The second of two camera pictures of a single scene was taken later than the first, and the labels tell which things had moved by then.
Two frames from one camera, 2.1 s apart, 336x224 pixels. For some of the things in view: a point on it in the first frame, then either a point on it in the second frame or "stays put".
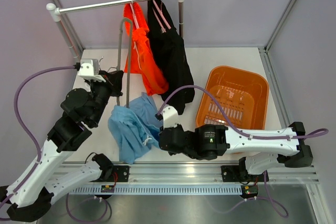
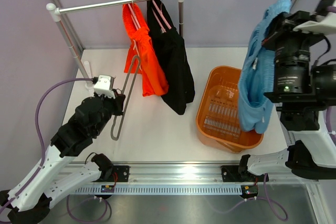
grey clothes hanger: [130, 60] -> [112, 134]
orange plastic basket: [243, 94] stays put
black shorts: [171, 53] stays put
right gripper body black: [178, 127] -> [286, 38]
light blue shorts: [137, 128] -> [256, 78]
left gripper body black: [115, 91] -> [114, 105]
